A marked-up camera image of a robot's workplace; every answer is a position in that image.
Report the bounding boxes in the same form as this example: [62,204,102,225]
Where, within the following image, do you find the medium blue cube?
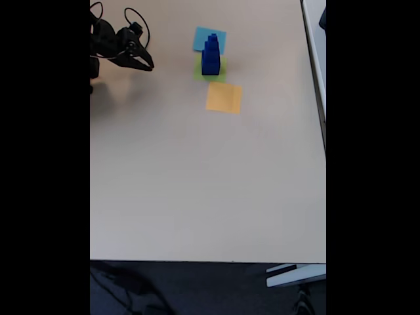
[203,44,220,64]

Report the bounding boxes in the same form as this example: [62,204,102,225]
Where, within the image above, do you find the large blue cube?
[201,49,221,76]

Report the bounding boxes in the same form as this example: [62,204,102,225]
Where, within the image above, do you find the blue paper square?
[192,26,227,55]

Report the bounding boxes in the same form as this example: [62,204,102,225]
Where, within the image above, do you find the green paper square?
[192,54,228,83]

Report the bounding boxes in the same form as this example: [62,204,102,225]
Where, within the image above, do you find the orange paper square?
[205,81,244,116]

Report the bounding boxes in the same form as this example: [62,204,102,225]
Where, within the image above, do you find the white neighbouring table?
[300,0,327,155]

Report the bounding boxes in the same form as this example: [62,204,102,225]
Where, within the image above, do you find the white table foot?
[265,263,327,288]

